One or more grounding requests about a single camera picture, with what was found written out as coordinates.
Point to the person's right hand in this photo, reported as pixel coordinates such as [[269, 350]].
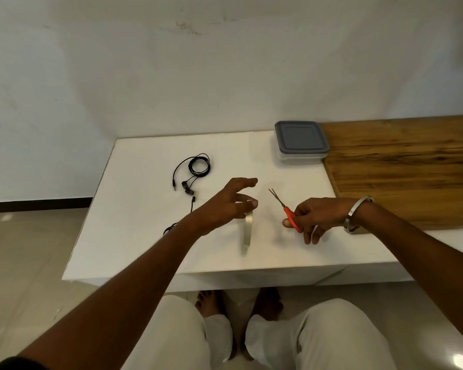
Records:
[[320, 215]]

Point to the person's left hand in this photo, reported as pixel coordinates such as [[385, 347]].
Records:
[[223, 208]]

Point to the clear tape roll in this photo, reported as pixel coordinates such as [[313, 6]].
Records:
[[247, 235]]

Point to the container with grey lid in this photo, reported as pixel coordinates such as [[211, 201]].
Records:
[[301, 138]]

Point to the person's right forearm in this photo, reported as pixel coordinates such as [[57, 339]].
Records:
[[428, 265]]

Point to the person's left forearm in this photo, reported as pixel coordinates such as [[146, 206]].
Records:
[[100, 304]]

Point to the person's left foot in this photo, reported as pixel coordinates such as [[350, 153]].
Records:
[[210, 302]]

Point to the person's foot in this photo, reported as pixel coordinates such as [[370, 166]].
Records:
[[210, 302], [268, 304]]

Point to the person's right foot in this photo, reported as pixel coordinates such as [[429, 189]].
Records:
[[268, 304]]

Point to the person's white trousers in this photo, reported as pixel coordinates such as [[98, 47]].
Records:
[[332, 335]]

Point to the brown wooden board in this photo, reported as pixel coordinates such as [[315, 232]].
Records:
[[409, 173]]

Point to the black skirting board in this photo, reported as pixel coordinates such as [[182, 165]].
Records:
[[38, 204]]

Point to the black shirt sleeve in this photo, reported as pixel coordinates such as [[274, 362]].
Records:
[[15, 364]]

